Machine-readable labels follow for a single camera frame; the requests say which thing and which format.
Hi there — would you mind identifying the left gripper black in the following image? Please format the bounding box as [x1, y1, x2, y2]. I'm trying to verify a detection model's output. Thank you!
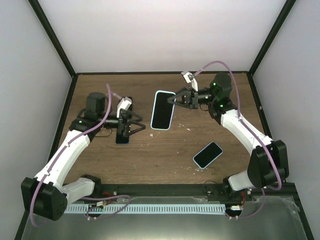
[98, 110, 146, 138]

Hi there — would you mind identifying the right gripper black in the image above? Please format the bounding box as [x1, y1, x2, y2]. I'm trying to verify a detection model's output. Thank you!
[168, 86, 217, 110]

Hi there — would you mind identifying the black phone case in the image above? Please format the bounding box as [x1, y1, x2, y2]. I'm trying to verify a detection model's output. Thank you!
[127, 96, 133, 119]

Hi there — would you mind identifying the blue phone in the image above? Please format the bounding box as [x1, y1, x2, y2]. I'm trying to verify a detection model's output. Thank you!
[115, 134, 130, 145]

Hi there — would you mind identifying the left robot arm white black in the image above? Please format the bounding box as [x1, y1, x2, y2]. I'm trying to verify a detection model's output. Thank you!
[21, 92, 146, 221]

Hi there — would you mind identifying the metal front plate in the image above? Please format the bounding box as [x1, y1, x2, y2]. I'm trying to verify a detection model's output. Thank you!
[22, 196, 309, 240]

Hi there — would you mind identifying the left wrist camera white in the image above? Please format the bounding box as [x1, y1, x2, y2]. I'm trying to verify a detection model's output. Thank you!
[116, 96, 131, 119]

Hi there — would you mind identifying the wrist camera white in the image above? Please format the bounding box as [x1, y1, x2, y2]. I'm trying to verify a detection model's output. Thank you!
[116, 96, 131, 119]
[180, 71, 199, 92]

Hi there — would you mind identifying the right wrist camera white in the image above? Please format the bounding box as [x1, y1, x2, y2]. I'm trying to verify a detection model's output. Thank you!
[180, 71, 199, 92]

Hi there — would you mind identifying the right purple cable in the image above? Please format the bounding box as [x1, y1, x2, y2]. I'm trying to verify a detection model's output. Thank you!
[192, 60, 283, 220]

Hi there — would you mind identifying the black enclosure frame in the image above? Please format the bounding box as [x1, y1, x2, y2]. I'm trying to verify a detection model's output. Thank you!
[13, 0, 315, 240]

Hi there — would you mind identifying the light-blue slotted cable duct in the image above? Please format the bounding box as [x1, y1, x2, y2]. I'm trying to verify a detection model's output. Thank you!
[64, 203, 226, 215]

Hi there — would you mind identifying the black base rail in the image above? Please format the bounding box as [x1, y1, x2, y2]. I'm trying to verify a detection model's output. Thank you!
[73, 183, 296, 202]

